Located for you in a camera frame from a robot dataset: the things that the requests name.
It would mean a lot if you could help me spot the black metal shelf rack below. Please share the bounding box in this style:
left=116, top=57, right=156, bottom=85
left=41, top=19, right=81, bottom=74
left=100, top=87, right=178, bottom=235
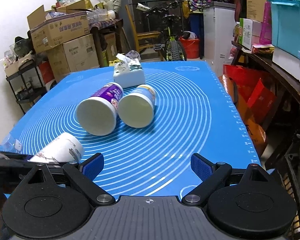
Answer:
left=6, top=60, right=47, bottom=115

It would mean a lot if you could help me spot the green black bicycle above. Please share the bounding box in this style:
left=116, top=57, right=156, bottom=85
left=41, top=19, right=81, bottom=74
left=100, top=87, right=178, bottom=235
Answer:
left=125, top=0, right=187, bottom=61

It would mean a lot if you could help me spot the teal plastic storage bin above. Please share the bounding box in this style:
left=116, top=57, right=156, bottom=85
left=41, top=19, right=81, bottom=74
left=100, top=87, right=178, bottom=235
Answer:
left=267, top=0, right=300, bottom=57

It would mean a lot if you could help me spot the red paper bag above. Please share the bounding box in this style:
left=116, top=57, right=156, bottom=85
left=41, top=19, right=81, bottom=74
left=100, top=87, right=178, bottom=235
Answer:
left=219, top=64, right=277, bottom=156

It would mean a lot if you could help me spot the top cardboard box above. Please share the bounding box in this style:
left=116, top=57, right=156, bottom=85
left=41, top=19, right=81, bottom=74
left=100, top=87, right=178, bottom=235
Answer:
left=27, top=6, right=90, bottom=54

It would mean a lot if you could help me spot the dark wooden side table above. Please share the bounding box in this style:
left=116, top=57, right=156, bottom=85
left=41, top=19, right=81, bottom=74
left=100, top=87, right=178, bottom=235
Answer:
left=232, top=41, right=300, bottom=148

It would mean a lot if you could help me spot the green white carton box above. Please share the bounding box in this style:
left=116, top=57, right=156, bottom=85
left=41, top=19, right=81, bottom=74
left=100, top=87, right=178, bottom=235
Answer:
left=238, top=18, right=262, bottom=50

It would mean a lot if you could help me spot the wooden chair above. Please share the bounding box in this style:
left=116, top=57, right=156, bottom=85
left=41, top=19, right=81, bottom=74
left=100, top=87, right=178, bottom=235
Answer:
left=125, top=5, right=160, bottom=54

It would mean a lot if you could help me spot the blue silicone baking mat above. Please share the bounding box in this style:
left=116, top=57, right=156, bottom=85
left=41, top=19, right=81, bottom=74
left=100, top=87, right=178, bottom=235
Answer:
left=0, top=61, right=260, bottom=198

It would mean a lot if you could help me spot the light blue paper cup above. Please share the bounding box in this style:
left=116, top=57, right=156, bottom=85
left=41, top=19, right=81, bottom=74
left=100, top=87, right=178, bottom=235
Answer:
left=117, top=85, right=156, bottom=128

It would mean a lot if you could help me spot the purple paper cup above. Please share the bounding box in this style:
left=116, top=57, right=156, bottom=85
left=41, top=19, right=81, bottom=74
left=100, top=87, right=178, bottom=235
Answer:
left=76, top=82, right=123, bottom=136

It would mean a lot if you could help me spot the white tissue box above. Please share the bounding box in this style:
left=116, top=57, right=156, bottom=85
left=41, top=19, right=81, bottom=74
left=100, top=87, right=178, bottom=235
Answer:
left=113, top=54, right=145, bottom=88

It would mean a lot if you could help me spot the red bucket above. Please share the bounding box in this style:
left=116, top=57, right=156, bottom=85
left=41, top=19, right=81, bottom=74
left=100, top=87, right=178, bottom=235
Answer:
left=179, top=37, right=199, bottom=59

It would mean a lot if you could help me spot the lower cardboard box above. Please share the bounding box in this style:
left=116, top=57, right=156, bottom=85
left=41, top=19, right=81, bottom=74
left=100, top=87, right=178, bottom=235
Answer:
left=46, top=34, right=100, bottom=82

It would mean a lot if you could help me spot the white chest freezer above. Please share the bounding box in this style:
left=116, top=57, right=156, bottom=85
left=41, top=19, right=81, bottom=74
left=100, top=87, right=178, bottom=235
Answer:
left=203, top=2, right=236, bottom=76

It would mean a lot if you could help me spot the clear plastic cup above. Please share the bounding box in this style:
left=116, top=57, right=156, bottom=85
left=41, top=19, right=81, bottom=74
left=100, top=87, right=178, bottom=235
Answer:
left=0, top=134, right=23, bottom=154

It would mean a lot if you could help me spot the white paper cup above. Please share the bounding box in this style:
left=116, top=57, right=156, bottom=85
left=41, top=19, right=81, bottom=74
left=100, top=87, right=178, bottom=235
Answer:
left=29, top=132, right=84, bottom=164

